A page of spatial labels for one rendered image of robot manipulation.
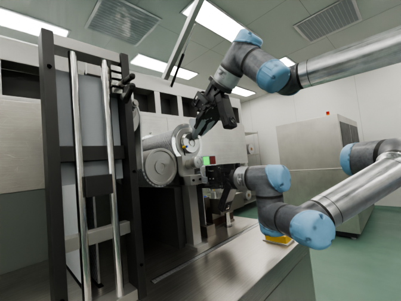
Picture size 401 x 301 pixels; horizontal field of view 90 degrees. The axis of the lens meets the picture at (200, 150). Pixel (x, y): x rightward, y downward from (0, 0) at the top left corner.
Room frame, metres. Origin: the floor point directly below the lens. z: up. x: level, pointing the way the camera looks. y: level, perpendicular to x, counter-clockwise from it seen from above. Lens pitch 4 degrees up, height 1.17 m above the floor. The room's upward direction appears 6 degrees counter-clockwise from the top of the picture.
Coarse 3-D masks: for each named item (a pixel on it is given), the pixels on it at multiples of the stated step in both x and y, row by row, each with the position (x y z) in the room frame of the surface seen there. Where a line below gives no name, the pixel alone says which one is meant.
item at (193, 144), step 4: (184, 136) 0.70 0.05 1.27; (188, 136) 0.71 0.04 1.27; (180, 140) 0.70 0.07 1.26; (184, 140) 0.69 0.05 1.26; (188, 140) 0.71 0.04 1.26; (192, 140) 0.72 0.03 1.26; (196, 140) 0.73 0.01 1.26; (180, 144) 0.70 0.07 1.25; (184, 144) 0.69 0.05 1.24; (188, 144) 0.70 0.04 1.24; (192, 144) 0.72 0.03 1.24; (196, 144) 0.73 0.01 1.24; (184, 148) 0.70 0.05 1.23; (188, 148) 0.70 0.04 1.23; (192, 148) 0.72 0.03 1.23; (196, 148) 0.73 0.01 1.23; (188, 152) 0.72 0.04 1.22; (192, 152) 0.72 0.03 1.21
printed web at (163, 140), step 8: (136, 136) 0.63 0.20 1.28; (152, 136) 0.85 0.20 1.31; (160, 136) 0.77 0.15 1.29; (168, 136) 0.72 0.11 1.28; (136, 144) 0.63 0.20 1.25; (144, 144) 0.84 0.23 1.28; (152, 144) 0.79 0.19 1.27; (160, 144) 0.75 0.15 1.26; (168, 144) 0.71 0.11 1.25; (136, 152) 0.63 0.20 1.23; (144, 176) 0.61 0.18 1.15; (144, 184) 0.65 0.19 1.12; (152, 184) 0.63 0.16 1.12; (88, 200) 0.54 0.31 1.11; (88, 208) 0.54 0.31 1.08; (88, 216) 0.54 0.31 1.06; (88, 224) 0.55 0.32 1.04; (96, 224) 0.51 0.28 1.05; (96, 248) 0.51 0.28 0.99; (96, 256) 0.51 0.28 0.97; (96, 264) 0.52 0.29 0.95; (96, 272) 0.52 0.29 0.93; (96, 280) 0.52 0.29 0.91
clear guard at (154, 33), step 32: (0, 0) 0.59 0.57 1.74; (32, 0) 0.62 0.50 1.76; (64, 0) 0.66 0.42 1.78; (96, 0) 0.70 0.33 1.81; (128, 0) 0.75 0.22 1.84; (160, 0) 0.80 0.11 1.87; (192, 0) 0.87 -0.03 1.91; (0, 32) 0.65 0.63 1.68; (32, 32) 0.69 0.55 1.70; (64, 32) 0.73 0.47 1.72; (96, 32) 0.78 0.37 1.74; (128, 32) 0.84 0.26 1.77; (160, 32) 0.91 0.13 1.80; (160, 64) 1.03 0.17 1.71
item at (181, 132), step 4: (184, 128) 0.72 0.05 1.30; (188, 128) 0.73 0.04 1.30; (180, 132) 0.71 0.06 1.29; (184, 132) 0.72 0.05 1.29; (188, 132) 0.73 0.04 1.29; (176, 136) 0.69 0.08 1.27; (180, 136) 0.70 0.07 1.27; (176, 140) 0.69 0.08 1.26; (176, 144) 0.69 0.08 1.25; (180, 148) 0.70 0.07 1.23; (180, 152) 0.70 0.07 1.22; (196, 152) 0.75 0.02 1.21; (176, 160) 0.77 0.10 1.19
